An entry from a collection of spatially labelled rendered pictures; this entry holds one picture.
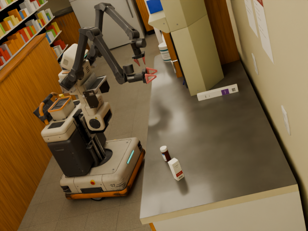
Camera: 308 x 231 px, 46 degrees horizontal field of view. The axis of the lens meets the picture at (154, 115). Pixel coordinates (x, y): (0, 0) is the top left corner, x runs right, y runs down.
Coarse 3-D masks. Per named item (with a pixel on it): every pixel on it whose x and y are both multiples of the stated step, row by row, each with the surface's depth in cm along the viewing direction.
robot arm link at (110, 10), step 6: (102, 6) 288; (108, 6) 288; (108, 12) 288; (114, 12) 285; (114, 18) 286; (120, 18) 282; (120, 24) 282; (126, 24) 279; (126, 30) 278; (132, 30) 275; (138, 36) 278
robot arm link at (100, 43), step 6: (90, 36) 248; (96, 36) 249; (102, 36) 256; (96, 42) 251; (102, 42) 251; (102, 48) 251; (108, 48) 253; (102, 54) 253; (108, 54) 251; (108, 60) 252; (114, 60) 252; (114, 66) 252; (120, 66) 255; (114, 72) 253; (120, 72) 252
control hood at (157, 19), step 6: (156, 12) 239; (162, 12) 234; (150, 18) 231; (156, 18) 226; (162, 18) 223; (150, 24) 224; (156, 24) 224; (162, 24) 224; (162, 30) 226; (168, 30) 226
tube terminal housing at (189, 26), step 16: (160, 0) 217; (176, 0) 217; (192, 0) 223; (176, 16) 221; (192, 16) 226; (176, 32) 226; (192, 32) 228; (208, 32) 237; (176, 48) 231; (192, 48) 231; (208, 48) 240; (192, 64) 237; (208, 64) 242; (192, 80) 242; (208, 80) 245
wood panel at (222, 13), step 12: (204, 0) 252; (216, 0) 252; (216, 12) 256; (228, 12) 256; (216, 24) 260; (228, 24) 260; (168, 36) 266; (216, 36) 264; (228, 36) 264; (168, 48) 270; (216, 48) 269; (228, 48) 269; (228, 60) 273; (180, 72) 280
